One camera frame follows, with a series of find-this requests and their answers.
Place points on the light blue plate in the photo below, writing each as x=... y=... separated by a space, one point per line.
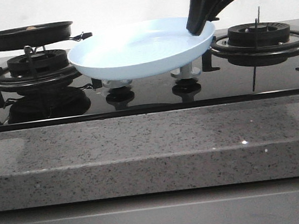
x=139 y=50

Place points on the brown meat pieces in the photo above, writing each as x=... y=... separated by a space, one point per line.
x=31 y=28

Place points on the black frying pan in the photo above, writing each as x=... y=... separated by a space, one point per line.
x=44 y=32

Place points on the right black gas burner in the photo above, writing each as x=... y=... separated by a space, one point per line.
x=271 y=33

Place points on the black gas burner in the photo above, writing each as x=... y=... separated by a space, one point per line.
x=43 y=61
x=271 y=33

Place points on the right black pan support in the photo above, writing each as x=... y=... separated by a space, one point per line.
x=220 y=46

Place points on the black pan support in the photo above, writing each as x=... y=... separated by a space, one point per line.
x=9 y=83
x=220 y=46

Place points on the black glass stove top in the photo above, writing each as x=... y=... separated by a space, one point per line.
x=222 y=81

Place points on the right silver stove knob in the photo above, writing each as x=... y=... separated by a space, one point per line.
x=187 y=71

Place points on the silver stove knob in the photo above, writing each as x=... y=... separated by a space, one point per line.
x=187 y=71
x=112 y=84

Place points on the left silver stove knob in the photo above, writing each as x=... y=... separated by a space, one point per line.
x=112 y=84

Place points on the left black gas burner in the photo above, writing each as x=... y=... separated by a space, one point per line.
x=43 y=61

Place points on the left black pan support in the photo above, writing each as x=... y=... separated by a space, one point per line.
x=9 y=83

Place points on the chrome wire pan trivet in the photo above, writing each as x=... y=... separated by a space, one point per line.
x=78 y=38

